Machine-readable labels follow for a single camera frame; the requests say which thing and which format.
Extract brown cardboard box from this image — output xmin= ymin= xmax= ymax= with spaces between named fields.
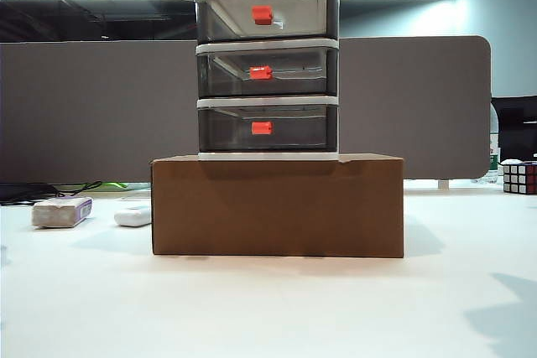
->
xmin=149 ymin=153 xmax=406 ymax=259

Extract small white plastic case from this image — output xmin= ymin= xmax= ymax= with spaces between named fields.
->
xmin=113 ymin=205 xmax=152 ymax=228

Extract black office chair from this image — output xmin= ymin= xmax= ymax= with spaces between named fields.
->
xmin=490 ymin=96 xmax=537 ymax=164

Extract black desk cables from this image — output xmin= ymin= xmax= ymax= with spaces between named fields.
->
xmin=0 ymin=180 xmax=104 ymax=206

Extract grey desk partition panel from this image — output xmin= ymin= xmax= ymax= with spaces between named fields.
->
xmin=0 ymin=34 xmax=493 ymax=185

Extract transparent drawer red handle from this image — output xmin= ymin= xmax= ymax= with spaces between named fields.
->
xmin=196 ymin=48 xmax=338 ymax=97
xmin=197 ymin=106 xmax=338 ymax=153
xmin=196 ymin=0 xmax=336 ymax=39

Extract clear plastic bottle green label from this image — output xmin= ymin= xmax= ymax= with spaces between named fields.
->
xmin=486 ymin=106 xmax=503 ymax=185

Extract black rubiks cube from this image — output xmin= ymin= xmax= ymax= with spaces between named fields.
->
xmin=502 ymin=159 xmax=537 ymax=195

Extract white purple eraser block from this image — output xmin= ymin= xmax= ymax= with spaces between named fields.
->
xmin=31 ymin=196 xmax=93 ymax=229

